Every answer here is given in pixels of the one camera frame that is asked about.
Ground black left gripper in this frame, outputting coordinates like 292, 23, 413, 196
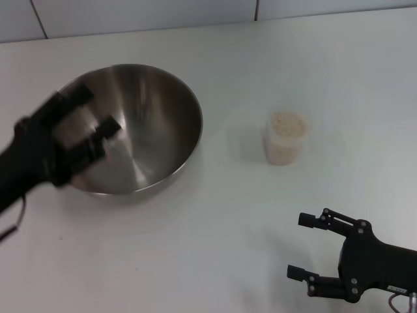
0, 83, 122, 215

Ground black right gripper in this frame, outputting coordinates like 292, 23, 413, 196
286, 207, 417, 303

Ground stainless steel mixing bowl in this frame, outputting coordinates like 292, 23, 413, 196
53, 63, 203, 196

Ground clear plastic cup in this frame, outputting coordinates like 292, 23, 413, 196
263, 110, 310, 166

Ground white rice grains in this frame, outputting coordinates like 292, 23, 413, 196
265, 111, 309, 166

